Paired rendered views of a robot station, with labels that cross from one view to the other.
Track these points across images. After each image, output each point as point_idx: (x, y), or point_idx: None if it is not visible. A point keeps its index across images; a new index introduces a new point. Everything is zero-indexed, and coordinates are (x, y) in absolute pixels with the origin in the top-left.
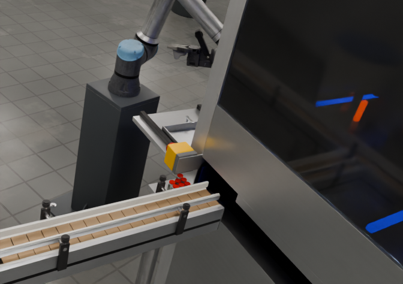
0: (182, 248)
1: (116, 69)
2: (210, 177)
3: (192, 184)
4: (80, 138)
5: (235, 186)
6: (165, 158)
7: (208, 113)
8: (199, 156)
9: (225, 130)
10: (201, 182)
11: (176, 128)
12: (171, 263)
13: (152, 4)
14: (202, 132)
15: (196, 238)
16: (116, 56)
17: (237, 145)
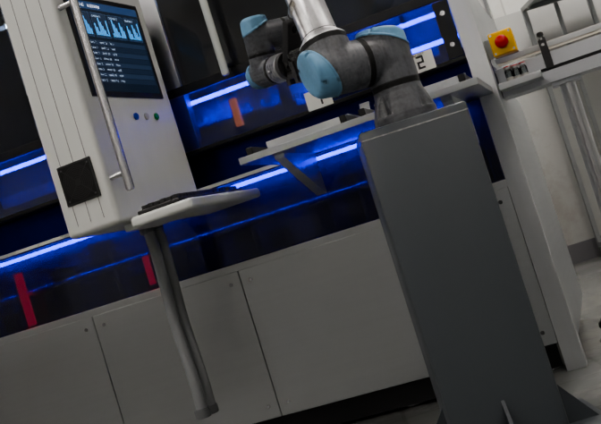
0: (524, 165)
1: (417, 70)
2: None
3: (512, 54)
4: (508, 234)
5: None
6: (515, 43)
7: None
8: (487, 41)
9: (472, 3)
10: (502, 57)
11: (441, 88)
12: (534, 197)
13: None
14: (476, 20)
15: (515, 133)
16: (406, 47)
17: (476, 9)
